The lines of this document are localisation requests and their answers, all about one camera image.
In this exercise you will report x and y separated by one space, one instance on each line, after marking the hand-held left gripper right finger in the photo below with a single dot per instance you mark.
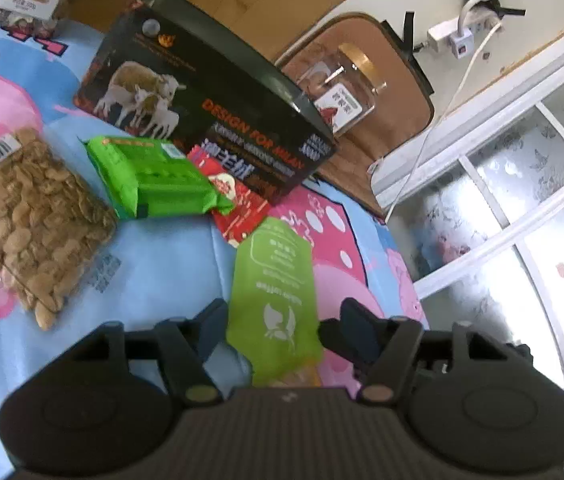
357 325

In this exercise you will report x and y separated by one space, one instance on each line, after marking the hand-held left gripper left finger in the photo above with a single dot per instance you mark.
212 324

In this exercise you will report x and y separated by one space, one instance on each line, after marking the light green snack pouch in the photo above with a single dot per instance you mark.
272 285

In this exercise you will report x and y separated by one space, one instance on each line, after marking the printed cartoon blanket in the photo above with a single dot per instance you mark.
162 270

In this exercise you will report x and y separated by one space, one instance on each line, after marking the red snack packet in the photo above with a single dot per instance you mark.
239 210

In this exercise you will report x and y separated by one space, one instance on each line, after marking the green snack packet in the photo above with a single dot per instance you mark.
157 185

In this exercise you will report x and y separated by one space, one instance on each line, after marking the frosted glass door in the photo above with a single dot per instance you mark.
512 185

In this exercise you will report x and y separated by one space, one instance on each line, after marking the clear bag of nuts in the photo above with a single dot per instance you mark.
27 210

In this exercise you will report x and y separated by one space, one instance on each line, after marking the brown cushion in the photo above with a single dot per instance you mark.
402 110

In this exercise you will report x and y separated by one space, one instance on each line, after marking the square clear jar gold lid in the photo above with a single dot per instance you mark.
342 100

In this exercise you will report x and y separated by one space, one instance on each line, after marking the black box with sheep print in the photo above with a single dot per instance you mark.
187 60

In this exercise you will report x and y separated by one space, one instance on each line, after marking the black tape strip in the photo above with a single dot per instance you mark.
504 10
408 30

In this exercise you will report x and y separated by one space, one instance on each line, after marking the white plug adapter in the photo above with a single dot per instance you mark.
462 44

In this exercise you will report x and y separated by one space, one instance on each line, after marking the white power strip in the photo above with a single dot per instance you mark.
442 32

